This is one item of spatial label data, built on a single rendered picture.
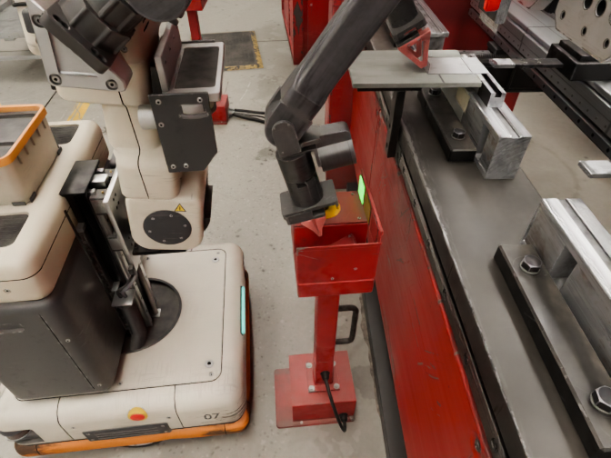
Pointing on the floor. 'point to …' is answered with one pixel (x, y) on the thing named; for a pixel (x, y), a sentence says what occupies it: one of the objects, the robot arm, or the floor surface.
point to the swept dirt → (368, 347)
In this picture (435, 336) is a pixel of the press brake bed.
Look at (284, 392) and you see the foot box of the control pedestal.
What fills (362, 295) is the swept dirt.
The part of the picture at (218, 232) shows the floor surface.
